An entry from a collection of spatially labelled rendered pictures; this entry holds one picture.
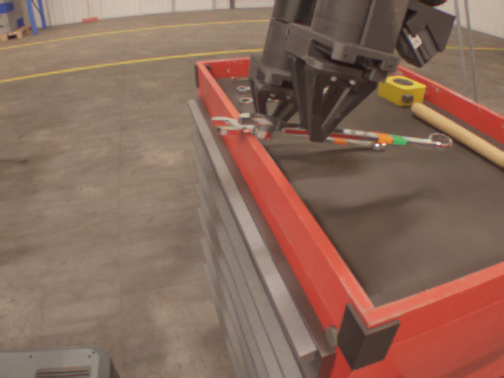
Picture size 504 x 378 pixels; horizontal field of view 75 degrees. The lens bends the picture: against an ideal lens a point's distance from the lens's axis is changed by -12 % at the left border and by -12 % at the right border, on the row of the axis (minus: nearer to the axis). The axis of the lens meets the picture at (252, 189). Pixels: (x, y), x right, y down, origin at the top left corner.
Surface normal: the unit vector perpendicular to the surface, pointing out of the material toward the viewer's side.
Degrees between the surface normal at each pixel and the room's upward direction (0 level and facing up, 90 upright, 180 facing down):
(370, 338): 90
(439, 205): 0
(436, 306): 90
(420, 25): 90
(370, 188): 0
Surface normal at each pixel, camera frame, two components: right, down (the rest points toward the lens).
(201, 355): 0.00, -0.83
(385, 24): 0.29, 0.53
